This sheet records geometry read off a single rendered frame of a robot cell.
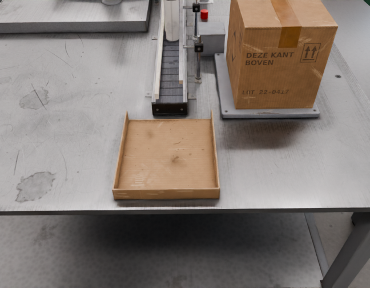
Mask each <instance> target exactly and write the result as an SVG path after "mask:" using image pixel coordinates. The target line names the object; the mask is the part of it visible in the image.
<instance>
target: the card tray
mask: <svg viewBox="0 0 370 288"><path fill-rule="evenodd" d="M112 193H113V196H114V200H125V199H219V196H220V182H219V170H218V159H217V152H216V141H215V129H214V118H213V112H212V110H211V119H128V112H127V110H126V114H125V118H124V124H123V130H122V136H121V140H120V146H119V153H118V159H117V163H116V169H115V175H114V181H113V186H112Z"/></svg>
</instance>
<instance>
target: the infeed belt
mask: <svg viewBox="0 0 370 288"><path fill-rule="evenodd" d="M182 103H183V84H179V40H178V41H177V42H169V41H167V40H166V32H165V29H164V36H163V50H162V65H161V73H160V88H159V99H156V104H182Z"/></svg>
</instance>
